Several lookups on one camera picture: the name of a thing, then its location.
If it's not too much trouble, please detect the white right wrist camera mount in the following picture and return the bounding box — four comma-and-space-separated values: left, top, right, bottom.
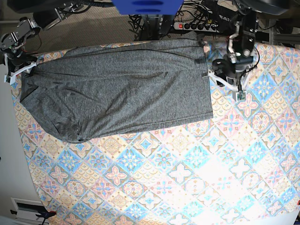
0, 54, 37, 85

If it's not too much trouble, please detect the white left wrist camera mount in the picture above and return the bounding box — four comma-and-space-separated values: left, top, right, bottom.
202, 70, 250, 102

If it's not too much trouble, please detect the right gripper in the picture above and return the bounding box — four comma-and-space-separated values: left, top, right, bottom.
8, 52, 37, 70

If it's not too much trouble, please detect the blue black clamp bottom left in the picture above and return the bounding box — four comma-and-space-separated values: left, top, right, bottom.
10, 210, 57, 222

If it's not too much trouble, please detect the grey t-shirt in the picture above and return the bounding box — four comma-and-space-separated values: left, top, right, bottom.
20, 37, 213, 143

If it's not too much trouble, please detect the white power strip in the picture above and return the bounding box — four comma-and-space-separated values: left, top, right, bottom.
173, 22, 219, 33

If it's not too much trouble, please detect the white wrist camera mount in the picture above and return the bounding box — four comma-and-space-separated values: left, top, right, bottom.
202, 70, 250, 102
0, 54, 37, 85

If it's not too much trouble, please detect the patterned tablecloth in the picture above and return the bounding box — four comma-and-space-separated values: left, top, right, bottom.
11, 44, 300, 225

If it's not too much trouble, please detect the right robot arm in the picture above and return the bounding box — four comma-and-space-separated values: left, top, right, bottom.
0, 0, 90, 72

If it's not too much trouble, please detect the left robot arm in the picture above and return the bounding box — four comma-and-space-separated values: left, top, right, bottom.
212, 0, 258, 87

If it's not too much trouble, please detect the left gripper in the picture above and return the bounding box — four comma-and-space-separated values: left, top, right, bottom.
212, 58, 248, 86

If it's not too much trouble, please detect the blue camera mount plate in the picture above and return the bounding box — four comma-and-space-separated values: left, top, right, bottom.
112, 0, 183, 15

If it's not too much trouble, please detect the white vent panel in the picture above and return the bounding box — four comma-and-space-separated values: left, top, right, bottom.
11, 197, 45, 225

